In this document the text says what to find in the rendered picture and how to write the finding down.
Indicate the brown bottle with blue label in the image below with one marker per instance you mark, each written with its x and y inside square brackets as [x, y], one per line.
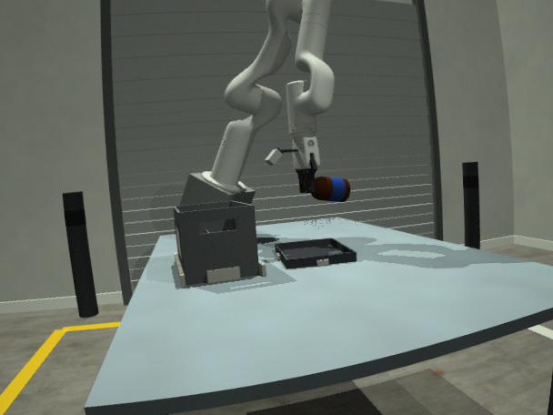
[331, 189]

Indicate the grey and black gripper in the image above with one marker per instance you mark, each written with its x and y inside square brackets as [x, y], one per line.
[304, 160]

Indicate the dark grey crate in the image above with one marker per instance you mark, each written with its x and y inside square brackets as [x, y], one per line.
[219, 243]

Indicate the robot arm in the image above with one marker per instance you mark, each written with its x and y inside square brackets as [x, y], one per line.
[305, 100]

